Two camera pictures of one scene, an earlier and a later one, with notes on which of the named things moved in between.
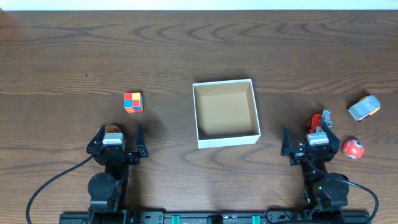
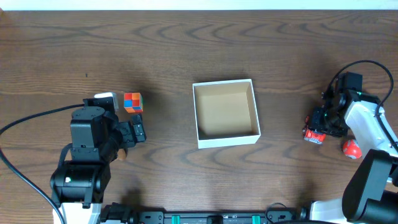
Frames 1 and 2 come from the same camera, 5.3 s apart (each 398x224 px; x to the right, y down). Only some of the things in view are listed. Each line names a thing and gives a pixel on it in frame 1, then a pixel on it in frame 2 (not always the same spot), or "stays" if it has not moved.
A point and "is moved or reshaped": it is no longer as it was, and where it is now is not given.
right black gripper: x=314 y=152 to x=319 y=123
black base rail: x=213 y=217 stays
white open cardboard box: x=226 y=113 stays
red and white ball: x=353 y=149 stays
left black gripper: x=115 y=154 to x=128 y=134
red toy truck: x=314 y=122 is moved or reshaped
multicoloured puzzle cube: x=133 y=102 stays
